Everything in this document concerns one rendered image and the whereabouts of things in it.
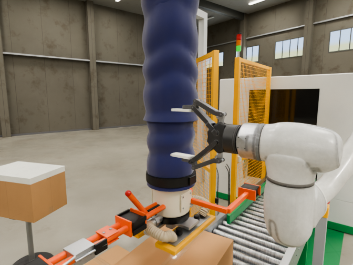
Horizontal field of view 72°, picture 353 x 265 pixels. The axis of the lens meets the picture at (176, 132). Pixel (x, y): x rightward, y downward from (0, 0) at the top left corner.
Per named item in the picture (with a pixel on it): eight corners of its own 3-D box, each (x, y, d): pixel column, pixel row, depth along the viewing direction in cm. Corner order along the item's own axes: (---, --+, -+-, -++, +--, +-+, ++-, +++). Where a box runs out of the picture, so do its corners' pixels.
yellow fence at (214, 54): (183, 226, 320) (184, 62, 290) (190, 225, 323) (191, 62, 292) (208, 272, 237) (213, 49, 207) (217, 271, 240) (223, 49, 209)
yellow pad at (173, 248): (198, 214, 124) (198, 204, 124) (216, 219, 119) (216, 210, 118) (154, 247, 97) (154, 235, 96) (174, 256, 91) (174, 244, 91)
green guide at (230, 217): (270, 176, 352) (271, 170, 350) (278, 177, 345) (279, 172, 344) (219, 221, 226) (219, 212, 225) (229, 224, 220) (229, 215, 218)
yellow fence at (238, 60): (259, 209, 371) (267, 67, 341) (266, 211, 365) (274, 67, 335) (225, 245, 280) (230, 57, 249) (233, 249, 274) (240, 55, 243)
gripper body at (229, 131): (236, 124, 58) (202, 121, 63) (235, 159, 59) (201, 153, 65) (247, 122, 64) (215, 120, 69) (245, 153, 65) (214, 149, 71)
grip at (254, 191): (244, 191, 127) (244, 182, 126) (260, 195, 122) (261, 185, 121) (237, 196, 120) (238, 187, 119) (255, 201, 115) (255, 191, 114)
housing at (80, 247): (83, 249, 79) (82, 236, 79) (96, 257, 76) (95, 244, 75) (63, 261, 74) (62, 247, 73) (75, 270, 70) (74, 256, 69)
